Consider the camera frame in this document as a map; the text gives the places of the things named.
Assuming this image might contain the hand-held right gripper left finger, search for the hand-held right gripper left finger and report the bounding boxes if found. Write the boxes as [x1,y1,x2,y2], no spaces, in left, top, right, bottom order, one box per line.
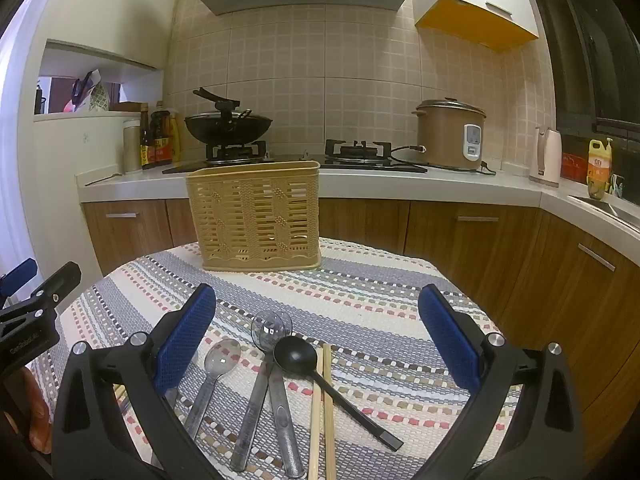
[50,282,218,480]

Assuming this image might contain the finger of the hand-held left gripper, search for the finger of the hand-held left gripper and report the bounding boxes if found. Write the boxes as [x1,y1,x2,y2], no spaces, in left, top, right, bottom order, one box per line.
[0,258,39,297]
[0,261,82,328]

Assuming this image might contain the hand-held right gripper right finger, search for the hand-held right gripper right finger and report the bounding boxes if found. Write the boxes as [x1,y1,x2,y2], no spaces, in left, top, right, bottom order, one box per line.
[417,284,586,480]

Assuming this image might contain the clear plastic oval spoon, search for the clear plastic oval spoon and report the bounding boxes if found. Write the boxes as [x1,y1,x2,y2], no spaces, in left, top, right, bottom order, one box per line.
[184,338,242,442]

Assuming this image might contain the clear plastic round spoon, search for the clear plastic round spoon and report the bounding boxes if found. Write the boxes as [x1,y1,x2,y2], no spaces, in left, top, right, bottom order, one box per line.
[230,311,293,472]

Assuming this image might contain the black long-handled spoon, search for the black long-handled spoon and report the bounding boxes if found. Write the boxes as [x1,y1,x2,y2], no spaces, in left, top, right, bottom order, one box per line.
[273,336,404,452]

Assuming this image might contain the beige plastic utensil basket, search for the beige plastic utensil basket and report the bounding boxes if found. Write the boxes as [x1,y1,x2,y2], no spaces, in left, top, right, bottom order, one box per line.
[186,160,322,272]

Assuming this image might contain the person's left hand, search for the person's left hand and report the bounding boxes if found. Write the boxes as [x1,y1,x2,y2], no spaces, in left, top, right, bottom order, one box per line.
[0,367,53,456]

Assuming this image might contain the striped woven table cloth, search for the striped woven table cloth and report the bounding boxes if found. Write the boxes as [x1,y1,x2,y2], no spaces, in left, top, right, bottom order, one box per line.
[22,237,523,480]

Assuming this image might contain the white canister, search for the white canister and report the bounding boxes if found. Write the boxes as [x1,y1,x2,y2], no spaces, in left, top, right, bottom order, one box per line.
[122,119,142,175]

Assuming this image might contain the white kitchen countertop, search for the white kitchen countertop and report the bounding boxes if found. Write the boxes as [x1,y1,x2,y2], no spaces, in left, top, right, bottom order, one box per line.
[75,152,640,246]

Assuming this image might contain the dark sauce bottle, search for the dark sauce bottle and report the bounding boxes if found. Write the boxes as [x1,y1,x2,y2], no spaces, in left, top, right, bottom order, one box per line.
[150,101,173,166]
[139,103,156,170]

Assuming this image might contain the white patterned bag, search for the white patterned bag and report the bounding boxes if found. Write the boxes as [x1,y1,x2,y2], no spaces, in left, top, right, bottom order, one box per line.
[62,69,110,113]

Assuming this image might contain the black gas stove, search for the black gas stove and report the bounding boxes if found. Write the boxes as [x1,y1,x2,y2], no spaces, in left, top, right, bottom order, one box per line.
[161,139,429,176]

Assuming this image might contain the brown rice cooker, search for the brown rice cooker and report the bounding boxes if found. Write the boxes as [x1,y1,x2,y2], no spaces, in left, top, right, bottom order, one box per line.
[412,98,487,171]

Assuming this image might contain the white electric kettle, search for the white electric kettle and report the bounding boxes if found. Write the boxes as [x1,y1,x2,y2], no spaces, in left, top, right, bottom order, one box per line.
[529,126,563,188]

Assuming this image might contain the steel sink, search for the steel sink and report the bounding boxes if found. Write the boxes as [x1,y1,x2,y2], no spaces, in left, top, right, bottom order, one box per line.
[567,195,640,233]

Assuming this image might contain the black wok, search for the black wok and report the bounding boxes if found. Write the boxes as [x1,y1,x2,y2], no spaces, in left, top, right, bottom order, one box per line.
[184,114,274,147]

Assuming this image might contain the red packet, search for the red packet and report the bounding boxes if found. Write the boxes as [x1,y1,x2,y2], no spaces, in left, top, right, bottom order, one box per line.
[561,152,589,184]

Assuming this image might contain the yellow oil bottle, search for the yellow oil bottle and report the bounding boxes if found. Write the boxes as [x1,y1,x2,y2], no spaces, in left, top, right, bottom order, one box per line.
[584,137,615,198]

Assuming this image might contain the dark window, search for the dark window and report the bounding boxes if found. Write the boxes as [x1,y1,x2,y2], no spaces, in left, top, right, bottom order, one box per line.
[525,0,640,158]

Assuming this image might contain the black power cable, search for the black power cable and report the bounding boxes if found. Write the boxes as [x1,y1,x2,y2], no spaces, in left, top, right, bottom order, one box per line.
[390,145,497,177]

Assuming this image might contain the wok lid with black handle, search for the wok lid with black handle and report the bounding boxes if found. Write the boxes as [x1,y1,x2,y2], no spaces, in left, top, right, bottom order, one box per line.
[192,87,253,122]

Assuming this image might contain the white and yellow wall cabinet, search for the white and yellow wall cabinet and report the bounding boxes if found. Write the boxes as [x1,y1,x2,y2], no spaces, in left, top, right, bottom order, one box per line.
[411,0,541,52]

